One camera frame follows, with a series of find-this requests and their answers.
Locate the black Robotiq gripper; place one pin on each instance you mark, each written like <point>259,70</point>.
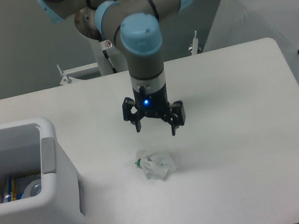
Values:
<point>154,105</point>

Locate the white wrapper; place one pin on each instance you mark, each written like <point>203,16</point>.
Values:
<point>33,189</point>
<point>157,165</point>

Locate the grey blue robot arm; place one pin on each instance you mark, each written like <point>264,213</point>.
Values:
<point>133,27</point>

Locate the white plastic trash can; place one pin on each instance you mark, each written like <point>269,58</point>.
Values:
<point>29,147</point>

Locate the blue yellow package in bin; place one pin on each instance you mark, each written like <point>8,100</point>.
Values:
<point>14,186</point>

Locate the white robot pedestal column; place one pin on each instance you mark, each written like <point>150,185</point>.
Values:
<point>110,60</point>

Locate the white metal base frame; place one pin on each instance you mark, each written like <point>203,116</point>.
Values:
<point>92,70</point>

